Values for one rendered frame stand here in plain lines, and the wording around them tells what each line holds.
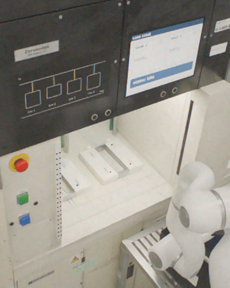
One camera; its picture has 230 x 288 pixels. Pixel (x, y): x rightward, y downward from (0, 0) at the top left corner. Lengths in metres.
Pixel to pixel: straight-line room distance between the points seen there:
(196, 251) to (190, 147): 0.52
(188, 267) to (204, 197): 0.42
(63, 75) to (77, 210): 0.76
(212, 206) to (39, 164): 0.59
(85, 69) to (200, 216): 0.53
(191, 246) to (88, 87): 0.56
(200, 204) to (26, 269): 0.87
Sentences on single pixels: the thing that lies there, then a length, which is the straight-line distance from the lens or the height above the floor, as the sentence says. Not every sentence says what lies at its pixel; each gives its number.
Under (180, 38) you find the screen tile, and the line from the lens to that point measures 1.53.
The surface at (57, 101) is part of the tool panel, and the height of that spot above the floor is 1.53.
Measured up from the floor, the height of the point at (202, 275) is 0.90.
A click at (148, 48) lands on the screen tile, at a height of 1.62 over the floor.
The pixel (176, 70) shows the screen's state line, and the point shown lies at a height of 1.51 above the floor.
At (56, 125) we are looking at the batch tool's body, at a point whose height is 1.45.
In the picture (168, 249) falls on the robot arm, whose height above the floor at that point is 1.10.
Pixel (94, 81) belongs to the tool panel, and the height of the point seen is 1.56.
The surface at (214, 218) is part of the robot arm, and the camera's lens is 1.13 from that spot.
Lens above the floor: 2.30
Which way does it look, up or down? 39 degrees down
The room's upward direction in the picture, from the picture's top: 4 degrees clockwise
